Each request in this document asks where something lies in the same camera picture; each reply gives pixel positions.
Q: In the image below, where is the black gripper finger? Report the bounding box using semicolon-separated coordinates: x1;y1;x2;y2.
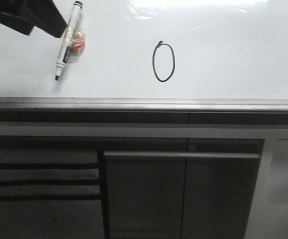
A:
26;0;67;38
0;0;35;36

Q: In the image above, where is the white whiteboard marker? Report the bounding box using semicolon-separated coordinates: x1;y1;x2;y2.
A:
55;0;83;81

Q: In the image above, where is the grey drawer unit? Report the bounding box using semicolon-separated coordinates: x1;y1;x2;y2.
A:
0;140;110;239

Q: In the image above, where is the grey cabinet with doors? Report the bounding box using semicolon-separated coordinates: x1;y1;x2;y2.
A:
104;138;264;239

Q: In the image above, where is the grey whiteboard marker tray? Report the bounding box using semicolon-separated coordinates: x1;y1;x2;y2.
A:
0;97;288;125

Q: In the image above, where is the white whiteboard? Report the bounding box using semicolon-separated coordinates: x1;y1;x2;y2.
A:
0;0;288;100

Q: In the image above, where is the red magnet taped to marker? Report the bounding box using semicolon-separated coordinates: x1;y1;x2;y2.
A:
70;30;86;55

